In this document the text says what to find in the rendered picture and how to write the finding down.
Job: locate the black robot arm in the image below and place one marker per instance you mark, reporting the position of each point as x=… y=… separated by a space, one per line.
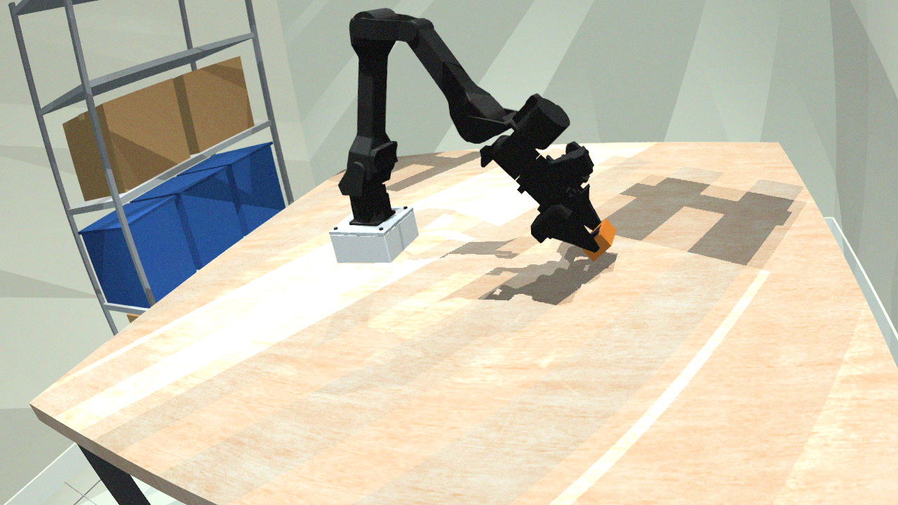
x=476 y=114

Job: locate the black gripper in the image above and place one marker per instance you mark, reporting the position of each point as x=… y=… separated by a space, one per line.
x=563 y=215

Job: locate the orange block with dark square face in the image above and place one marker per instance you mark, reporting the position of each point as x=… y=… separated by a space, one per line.
x=603 y=234

